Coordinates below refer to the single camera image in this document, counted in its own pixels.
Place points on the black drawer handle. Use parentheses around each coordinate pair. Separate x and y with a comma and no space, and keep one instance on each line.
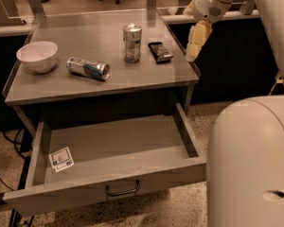
(122,192)

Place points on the open grey top drawer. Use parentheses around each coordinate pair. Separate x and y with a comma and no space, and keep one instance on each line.
(159,150)

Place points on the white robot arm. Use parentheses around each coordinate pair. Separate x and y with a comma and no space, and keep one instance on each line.
(245,153)

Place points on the grey cabinet with top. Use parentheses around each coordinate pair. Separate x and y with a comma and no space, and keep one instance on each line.
(98,36)

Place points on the lying blue silver can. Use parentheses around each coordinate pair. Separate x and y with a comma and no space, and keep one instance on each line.
(92,70)

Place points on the white ceramic bowl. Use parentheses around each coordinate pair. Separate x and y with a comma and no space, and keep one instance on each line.
(39,57)

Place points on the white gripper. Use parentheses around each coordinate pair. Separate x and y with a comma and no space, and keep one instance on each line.
(208,4)

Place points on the dark chocolate bar wrapper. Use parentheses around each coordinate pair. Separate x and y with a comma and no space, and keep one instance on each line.
(159,52)

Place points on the upright silver green can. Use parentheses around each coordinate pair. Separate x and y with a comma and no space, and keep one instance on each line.
(132,35)

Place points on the white tag sticker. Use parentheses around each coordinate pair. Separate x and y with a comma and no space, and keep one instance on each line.
(61,159)

